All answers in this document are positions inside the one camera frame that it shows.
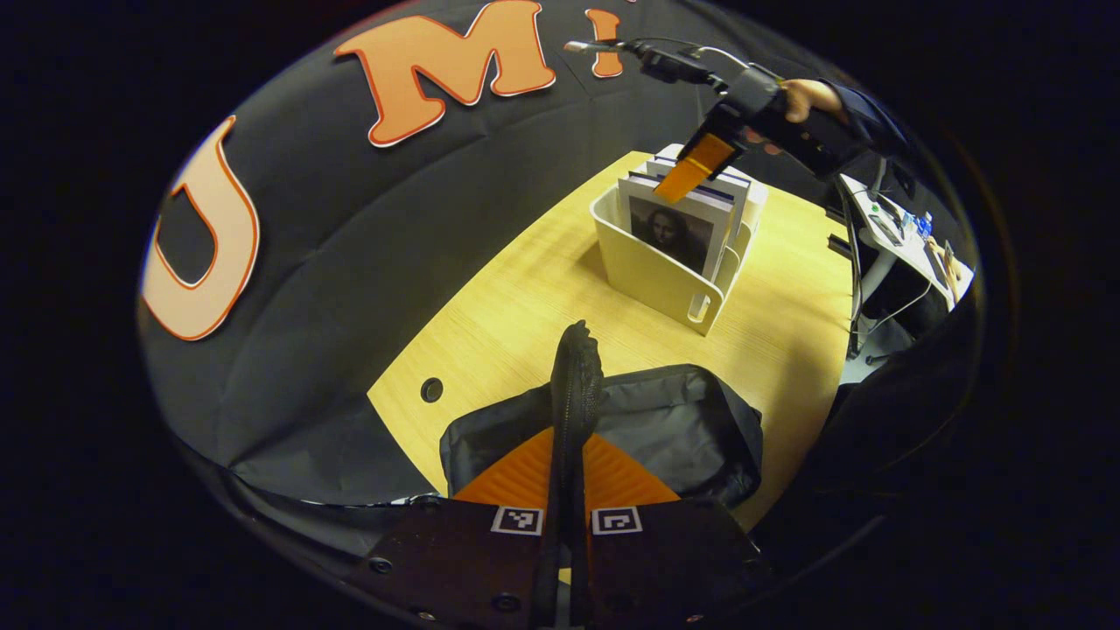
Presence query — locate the black cable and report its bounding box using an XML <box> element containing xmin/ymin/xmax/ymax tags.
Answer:
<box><xmin>834</xmin><ymin>175</ymin><xmax>869</xmax><ymax>360</ymax></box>

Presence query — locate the white bookshelf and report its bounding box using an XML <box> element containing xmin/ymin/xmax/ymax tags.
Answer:
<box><xmin>591</xmin><ymin>144</ymin><xmax>771</xmax><ymax>338</ymax></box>

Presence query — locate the white side desk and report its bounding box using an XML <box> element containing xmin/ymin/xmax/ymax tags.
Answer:
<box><xmin>840</xmin><ymin>175</ymin><xmax>974</xmax><ymax>309</ymax></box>

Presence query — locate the portrait cover book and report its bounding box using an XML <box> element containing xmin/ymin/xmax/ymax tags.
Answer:
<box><xmin>618</xmin><ymin>172</ymin><xmax>736</xmax><ymax>279</ymax></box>

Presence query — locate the black schoolbag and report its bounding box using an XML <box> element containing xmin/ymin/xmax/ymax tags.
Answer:
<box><xmin>439</xmin><ymin>321</ymin><xmax>764</xmax><ymax>526</ymax></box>

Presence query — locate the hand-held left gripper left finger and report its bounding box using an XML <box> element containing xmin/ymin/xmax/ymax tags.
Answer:
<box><xmin>350</xmin><ymin>427</ymin><xmax>570</xmax><ymax>627</ymax></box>

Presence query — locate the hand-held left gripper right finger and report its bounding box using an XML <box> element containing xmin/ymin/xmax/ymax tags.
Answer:
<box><xmin>573</xmin><ymin>433</ymin><xmax>775</xmax><ymax>627</ymax></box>

